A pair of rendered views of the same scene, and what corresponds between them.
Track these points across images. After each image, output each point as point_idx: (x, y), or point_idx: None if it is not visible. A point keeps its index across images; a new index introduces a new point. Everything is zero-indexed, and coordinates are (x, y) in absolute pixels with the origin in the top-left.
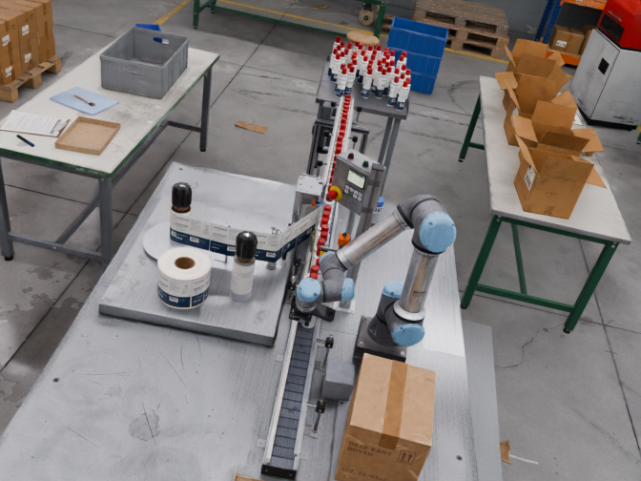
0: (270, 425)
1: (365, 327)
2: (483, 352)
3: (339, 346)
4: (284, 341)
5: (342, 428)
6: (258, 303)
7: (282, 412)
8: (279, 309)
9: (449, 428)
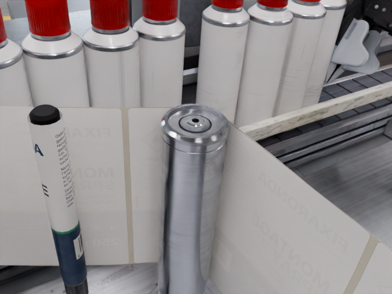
0: None
1: (199, 47)
2: (81, 0)
3: None
4: (355, 151)
5: (382, 39)
6: (386, 215)
7: None
8: (333, 167)
9: (245, 2)
